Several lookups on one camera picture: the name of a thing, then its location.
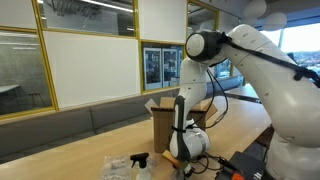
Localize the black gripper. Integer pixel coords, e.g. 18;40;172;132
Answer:
181;163;195;178

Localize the wall poster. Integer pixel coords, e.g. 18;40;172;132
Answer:
144;48;161;90

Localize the clear spray bottle black nozzle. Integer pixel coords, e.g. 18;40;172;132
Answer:
130;153;151;180

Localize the brown cardboard box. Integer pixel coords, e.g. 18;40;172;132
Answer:
145;97;217;153

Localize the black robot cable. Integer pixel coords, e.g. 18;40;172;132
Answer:
186;68;230;131

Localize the black orange device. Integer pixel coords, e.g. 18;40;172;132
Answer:
215;151;264;180

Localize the grey bench seat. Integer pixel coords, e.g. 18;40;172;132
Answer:
0;88;179;164

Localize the large clear air-cushion bag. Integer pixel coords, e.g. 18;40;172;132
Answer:
99;155;156;180

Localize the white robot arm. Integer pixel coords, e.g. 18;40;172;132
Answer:
169;24;320;180

